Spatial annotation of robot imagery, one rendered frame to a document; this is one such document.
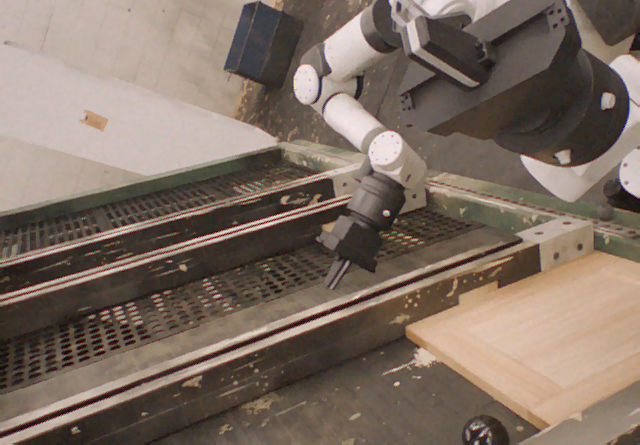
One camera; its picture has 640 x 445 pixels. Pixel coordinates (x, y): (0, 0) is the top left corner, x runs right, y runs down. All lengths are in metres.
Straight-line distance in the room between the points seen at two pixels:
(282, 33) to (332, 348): 4.42
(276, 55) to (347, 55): 4.02
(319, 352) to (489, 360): 0.24
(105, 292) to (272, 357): 0.54
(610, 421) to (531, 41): 0.45
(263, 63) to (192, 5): 1.19
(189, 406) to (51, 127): 3.84
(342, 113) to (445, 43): 0.81
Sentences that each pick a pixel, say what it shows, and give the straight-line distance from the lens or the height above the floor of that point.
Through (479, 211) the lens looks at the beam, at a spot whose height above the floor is 0.89.
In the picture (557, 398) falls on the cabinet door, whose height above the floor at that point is 1.21.
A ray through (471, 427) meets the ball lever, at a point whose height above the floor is 1.46.
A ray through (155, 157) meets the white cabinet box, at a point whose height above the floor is 0.89.
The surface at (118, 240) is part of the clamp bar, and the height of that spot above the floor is 1.54.
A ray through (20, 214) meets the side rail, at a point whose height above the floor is 1.73.
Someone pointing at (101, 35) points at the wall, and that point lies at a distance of 5.92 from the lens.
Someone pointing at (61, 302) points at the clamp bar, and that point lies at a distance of 1.31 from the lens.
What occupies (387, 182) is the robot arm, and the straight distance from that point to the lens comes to 1.05.
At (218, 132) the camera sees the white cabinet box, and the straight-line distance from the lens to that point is 4.71.
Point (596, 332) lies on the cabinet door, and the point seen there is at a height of 1.08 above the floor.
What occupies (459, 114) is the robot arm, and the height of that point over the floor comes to 1.58.
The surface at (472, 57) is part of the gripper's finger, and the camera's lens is 0.39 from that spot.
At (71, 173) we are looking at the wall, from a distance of 6.08.
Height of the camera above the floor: 1.82
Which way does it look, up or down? 28 degrees down
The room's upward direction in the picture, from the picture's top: 73 degrees counter-clockwise
